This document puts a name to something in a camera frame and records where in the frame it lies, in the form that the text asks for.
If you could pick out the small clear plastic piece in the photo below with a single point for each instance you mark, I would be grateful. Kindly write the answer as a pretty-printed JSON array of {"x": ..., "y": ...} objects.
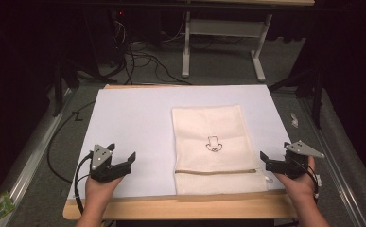
[{"x": 294, "y": 119}]

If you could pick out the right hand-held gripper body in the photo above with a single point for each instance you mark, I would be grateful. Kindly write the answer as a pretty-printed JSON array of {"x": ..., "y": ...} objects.
[{"x": 297, "y": 164}]

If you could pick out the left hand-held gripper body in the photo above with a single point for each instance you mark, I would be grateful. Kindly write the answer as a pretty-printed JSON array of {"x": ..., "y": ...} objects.
[{"x": 103, "y": 170}]

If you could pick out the person's right hand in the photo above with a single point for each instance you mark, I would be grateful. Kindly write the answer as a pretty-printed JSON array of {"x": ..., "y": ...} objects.
[{"x": 300, "y": 187}]

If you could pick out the white zippered mesh laundry bag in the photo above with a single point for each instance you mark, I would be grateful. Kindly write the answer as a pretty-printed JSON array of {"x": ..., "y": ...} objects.
[{"x": 217, "y": 157}]

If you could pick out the person's left hand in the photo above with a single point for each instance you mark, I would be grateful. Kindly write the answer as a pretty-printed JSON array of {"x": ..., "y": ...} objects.
[{"x": 100, "y": 190}]

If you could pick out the dark computer tower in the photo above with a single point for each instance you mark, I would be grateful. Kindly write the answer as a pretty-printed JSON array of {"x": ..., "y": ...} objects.
[{"x": 108, "y": 31}]

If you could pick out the black tripod stand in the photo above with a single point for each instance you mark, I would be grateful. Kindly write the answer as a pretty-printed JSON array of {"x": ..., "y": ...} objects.
[
  {"x": 64, "y": 78},
  {"x": 313, "y": 91}
]

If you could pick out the white metal desk frame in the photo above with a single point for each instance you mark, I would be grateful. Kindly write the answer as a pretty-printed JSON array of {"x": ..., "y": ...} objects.
[{"x": 224, "y": 28}]

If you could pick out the aluminium floor rail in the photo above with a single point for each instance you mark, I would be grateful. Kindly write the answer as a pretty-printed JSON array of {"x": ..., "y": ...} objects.
[
  {"x": 32, "y": 157},
  {"x": 335, "y": 164}
]

